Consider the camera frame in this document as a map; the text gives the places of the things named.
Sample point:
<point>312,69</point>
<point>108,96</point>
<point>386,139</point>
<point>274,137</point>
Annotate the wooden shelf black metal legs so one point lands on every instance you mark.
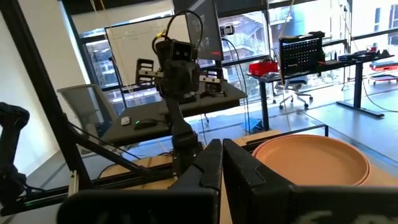
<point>384,179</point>

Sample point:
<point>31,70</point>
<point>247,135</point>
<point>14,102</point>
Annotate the silver metal bracket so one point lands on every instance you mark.
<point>73,183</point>

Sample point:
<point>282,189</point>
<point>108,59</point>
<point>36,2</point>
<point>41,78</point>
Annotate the small white device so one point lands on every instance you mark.
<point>125,121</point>

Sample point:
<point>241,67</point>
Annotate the yellow label tag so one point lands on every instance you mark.
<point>160,34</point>

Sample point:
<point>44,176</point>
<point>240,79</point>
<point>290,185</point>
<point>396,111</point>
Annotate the whiteboard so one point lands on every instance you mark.
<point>133,46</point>

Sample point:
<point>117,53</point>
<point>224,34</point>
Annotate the red storage box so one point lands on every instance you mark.
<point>264,68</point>

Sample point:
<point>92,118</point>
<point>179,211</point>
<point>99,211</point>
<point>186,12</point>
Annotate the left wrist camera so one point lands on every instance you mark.
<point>183,51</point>

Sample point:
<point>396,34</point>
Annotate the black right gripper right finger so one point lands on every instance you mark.
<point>248,186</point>

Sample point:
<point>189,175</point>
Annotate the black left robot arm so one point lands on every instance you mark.
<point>183,133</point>

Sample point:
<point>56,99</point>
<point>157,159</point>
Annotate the black workbench table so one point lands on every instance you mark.
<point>359,87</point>

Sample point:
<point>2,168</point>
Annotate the peach orange plate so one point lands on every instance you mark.
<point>311,158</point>

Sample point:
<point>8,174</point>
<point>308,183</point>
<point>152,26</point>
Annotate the grey office chair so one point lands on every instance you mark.
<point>84,105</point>

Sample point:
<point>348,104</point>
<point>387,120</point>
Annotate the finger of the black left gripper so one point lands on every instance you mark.
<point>145,72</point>
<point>213,81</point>

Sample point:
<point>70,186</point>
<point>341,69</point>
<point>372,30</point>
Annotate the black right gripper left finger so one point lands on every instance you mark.
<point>208,168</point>

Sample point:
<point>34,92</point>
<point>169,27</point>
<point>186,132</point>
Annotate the grey desk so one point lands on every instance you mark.
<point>124,133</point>

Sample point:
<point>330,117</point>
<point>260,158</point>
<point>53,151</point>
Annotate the black pegboard panel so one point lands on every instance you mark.
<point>300,56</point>

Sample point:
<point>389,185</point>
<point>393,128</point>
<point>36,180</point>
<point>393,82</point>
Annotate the black monitor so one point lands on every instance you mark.
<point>208,31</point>

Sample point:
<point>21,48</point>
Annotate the black computer mouse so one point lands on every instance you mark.
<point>145,124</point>

